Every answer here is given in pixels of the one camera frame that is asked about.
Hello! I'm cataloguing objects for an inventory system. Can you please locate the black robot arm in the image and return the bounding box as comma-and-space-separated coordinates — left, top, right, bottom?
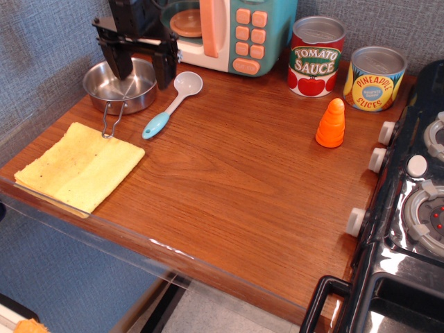
92, 1, 180, 89

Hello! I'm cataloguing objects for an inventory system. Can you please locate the teal handled grey spoon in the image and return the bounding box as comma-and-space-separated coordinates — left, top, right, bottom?
142, 71, 203, 139

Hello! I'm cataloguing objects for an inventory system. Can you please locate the tomato sauce can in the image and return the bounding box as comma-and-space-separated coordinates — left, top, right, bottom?
287, 16, 346, 98

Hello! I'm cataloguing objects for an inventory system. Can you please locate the orange toy carrot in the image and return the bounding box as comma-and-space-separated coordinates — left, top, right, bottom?
315, 98, 345, 148

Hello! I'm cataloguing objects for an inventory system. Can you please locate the toy microwave teal and pink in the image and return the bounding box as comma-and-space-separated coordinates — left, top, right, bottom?
160, 1, 298, 77

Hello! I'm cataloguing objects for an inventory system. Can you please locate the black toy stove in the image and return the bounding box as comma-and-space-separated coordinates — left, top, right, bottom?
300, 60, 443, 332

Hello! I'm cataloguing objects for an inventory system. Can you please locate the yellow cloth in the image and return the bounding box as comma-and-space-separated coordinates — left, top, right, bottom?
15, 122, 145, 219

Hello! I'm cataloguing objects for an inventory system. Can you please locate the pineapple slices can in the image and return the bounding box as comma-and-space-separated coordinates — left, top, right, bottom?
343, 46, 407, 112

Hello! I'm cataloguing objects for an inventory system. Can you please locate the orange object at corner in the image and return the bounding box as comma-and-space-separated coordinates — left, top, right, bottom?
13, 318, 49, 333

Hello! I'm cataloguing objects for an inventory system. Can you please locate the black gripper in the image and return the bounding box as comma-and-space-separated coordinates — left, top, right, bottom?
92, 14, 182, 90

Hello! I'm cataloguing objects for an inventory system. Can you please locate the small steel pot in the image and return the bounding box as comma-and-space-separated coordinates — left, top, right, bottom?
83, 58, 157, 139

